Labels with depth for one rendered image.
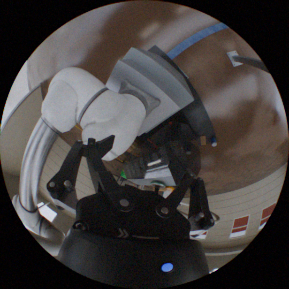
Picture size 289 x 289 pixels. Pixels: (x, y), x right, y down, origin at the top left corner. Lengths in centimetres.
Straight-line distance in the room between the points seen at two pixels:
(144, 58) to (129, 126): 33
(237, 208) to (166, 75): 690
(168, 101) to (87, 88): 29
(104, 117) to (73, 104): 10
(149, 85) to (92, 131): 26
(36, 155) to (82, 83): 24
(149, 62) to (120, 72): 14
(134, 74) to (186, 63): 94
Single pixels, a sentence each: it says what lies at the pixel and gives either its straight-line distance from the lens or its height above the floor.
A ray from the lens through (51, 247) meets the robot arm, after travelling 32.
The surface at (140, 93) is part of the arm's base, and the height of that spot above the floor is 92.
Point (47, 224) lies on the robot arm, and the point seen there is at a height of 157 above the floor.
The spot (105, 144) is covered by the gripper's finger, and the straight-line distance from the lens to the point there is 16.
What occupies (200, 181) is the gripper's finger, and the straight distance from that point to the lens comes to 15.
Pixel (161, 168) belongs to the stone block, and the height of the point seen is 80.
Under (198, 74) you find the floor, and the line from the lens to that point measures 128.
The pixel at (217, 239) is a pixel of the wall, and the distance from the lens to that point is 721.
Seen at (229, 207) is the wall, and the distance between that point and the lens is 691.
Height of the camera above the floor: 125
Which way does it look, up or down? 36 degrees down
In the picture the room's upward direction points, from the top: 160 degrees counter-clockwise
